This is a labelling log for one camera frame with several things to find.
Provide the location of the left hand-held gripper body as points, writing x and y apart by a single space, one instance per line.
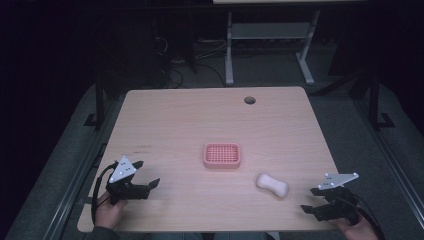
124 169

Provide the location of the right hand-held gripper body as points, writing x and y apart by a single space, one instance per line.
338 203

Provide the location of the white soap bar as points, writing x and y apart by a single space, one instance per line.
271 185

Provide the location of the pink soap dish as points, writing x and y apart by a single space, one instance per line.
221 155

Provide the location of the person's right hand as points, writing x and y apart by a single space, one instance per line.
358 230

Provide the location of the person's left hand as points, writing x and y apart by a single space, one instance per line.
108 214

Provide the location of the black metal stand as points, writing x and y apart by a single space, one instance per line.
99 100
375 100

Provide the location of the white desk frame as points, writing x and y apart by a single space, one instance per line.
270 30

